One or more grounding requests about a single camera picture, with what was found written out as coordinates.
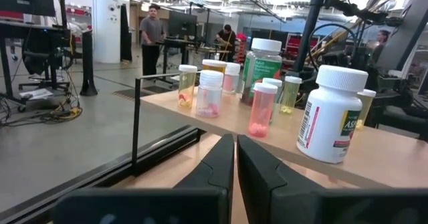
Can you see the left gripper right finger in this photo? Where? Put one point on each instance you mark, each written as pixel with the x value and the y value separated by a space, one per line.
pixel 261 190

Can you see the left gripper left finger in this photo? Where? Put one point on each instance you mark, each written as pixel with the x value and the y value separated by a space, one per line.
pixel 219 174

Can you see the pink pill bottle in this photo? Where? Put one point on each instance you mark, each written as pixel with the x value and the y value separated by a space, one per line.
pixel 262 113

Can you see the clear bottle ribbed cap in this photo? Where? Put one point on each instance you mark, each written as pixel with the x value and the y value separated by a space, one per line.
pixel 209 97

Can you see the white aspirin bottle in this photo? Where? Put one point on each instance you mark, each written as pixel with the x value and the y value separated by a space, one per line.
pixel 327 127

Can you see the yellow bottle red yellow pills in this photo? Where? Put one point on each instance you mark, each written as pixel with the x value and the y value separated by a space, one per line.
pixel 187 87

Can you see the clear bottle pink contents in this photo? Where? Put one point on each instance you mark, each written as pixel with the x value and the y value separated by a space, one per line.
pixel 231 82

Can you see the yellow-green pill bottle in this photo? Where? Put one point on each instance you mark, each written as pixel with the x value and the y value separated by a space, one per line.
pixel 290 97

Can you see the pale green pill bottle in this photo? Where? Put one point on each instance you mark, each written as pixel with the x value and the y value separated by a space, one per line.
pixel 275 82

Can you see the orange pill bottle white cap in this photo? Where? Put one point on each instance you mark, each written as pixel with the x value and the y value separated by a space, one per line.
pixel 214 66

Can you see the multivitamin gummies bottle green label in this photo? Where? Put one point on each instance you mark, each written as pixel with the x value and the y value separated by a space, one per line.
pixel 262 67

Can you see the small pale yellow pill bottle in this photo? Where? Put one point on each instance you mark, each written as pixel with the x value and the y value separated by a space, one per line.
pixel 366 107

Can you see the person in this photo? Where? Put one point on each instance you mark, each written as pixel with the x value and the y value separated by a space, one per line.
pixel 381 43
pixel 152 40
pixel 227 38

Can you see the black standing desk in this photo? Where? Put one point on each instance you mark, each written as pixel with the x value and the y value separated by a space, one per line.
pixel 177 41

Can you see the black leaning panel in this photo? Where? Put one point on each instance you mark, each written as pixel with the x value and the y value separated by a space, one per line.
pixel 125 33

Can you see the black floor stand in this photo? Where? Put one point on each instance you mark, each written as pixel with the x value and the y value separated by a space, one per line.
pixel 87 60

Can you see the white building pillar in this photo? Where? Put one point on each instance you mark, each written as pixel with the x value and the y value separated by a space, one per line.
pixel 106 26

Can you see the white papers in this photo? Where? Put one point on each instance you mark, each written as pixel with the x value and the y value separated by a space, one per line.
pixel 36 93

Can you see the black office chair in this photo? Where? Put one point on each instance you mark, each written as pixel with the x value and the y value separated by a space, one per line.
pixel 43 63

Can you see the large black monitor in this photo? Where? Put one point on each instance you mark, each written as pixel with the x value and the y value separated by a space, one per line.
pixel 408 33

